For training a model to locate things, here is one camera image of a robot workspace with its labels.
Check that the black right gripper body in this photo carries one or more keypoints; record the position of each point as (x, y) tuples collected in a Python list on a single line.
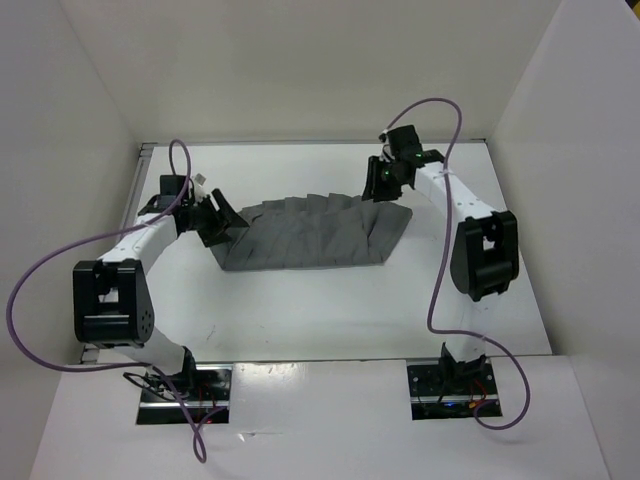
[(390, 187)]

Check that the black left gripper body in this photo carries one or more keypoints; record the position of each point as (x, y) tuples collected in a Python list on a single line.
[(204, 219)]

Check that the grey pleated skirt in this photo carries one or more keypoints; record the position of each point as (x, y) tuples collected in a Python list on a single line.
[(313, 232)]

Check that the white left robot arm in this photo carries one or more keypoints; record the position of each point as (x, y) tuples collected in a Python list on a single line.
[(111, 299)]

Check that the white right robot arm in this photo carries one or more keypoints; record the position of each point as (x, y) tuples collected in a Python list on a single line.
[(481, 242)]

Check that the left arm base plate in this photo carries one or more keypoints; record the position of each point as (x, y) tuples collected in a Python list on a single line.
[(207, 399)]

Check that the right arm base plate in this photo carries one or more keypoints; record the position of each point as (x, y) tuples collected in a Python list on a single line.
[(434, 398)]

